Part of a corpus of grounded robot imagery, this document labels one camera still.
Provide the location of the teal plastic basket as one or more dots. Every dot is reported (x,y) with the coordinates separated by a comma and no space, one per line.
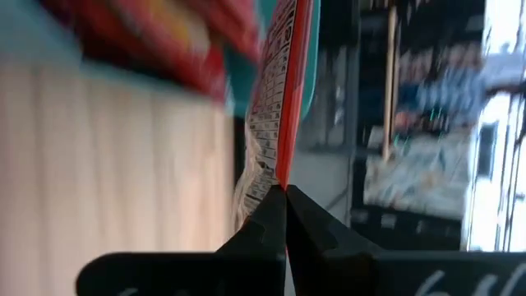
(240,78)

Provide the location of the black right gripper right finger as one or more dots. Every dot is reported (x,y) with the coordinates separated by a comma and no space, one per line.
(349,271)

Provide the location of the red popcorn bag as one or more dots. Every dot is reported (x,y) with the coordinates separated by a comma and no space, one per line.
(271,103)
(164,41)

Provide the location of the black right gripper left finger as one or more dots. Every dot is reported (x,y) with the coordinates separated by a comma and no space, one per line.
(205,273)

